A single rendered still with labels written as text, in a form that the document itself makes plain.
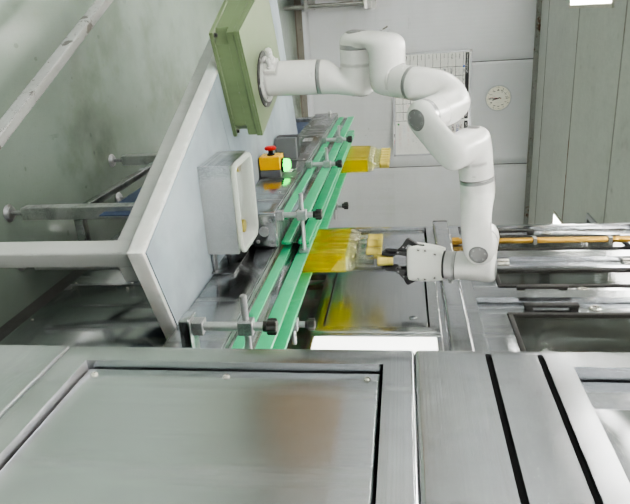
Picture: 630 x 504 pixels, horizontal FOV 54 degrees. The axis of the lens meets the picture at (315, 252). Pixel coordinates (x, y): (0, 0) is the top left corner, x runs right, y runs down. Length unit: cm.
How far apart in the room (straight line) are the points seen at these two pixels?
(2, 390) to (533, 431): 64
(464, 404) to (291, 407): 20
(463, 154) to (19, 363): 101
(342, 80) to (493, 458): 126
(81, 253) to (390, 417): 79
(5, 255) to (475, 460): 103
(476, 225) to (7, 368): 106
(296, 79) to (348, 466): 127
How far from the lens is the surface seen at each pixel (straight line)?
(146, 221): 125
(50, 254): 134
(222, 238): 152
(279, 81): 177
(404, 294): 182
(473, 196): 156
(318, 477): 66
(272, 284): 151
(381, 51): 164
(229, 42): 166
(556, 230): 252
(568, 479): 66
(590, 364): 84
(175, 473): 69
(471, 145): 149
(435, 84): 159
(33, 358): 95
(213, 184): 148
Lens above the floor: 123
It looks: 8 degrees down
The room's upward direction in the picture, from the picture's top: 89 degrees clockwise
